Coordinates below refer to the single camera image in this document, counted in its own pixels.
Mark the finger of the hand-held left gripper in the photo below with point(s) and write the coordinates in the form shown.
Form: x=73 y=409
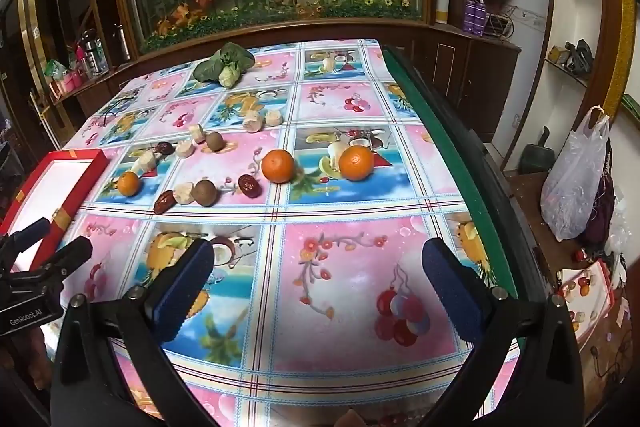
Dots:
x=27 y=234
x=67 y=254

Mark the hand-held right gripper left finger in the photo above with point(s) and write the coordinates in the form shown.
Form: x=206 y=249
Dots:
x=182 y=292

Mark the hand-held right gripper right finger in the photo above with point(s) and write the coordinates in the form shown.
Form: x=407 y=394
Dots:
x=450 y=292

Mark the red shallow box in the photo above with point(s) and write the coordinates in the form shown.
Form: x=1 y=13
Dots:
x=77 y=189

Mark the red date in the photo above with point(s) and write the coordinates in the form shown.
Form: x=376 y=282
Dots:
x=163 y=148
x=248 y=186
x=163 y=202

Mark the small orange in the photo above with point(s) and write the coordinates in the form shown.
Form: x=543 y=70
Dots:
x=128 y=184

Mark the brown round fruit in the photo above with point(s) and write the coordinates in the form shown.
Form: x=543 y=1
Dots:
x=215 y=142
x=205 y=193

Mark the large orange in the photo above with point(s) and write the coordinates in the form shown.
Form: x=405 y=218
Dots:
x=278 y=166
x=356 y=163

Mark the person's left hand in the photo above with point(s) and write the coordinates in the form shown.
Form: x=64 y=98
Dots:
x=32 y=357

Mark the fruit printed tablecloth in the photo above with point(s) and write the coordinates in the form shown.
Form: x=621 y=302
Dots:
x=350 y=212

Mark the pink cups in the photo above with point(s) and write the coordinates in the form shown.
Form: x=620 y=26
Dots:
x=70 y=81

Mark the green-edged table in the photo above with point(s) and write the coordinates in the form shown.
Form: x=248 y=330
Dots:
x=450 y=132

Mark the dark green dustpan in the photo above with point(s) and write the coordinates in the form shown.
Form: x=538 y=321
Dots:
x=536 y=154

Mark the green packet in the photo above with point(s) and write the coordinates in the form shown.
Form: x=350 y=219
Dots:
x=55 y=69

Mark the white plastic bag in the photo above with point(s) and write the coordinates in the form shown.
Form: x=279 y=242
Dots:
x=575 y=177

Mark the silver thermos flask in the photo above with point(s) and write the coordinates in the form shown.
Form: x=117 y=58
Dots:
x=88 y=49

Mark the dark wooden cabinet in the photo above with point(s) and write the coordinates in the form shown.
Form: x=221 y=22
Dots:
x=480 y=77

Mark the green bok choy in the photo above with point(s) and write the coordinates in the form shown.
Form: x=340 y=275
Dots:
x=222 y=64

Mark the black bag on shelf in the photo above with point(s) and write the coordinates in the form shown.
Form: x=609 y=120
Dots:
x=581 y=57

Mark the purple spray can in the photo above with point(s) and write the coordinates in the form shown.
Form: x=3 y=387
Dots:
x=469 y=16
x=480 y=18

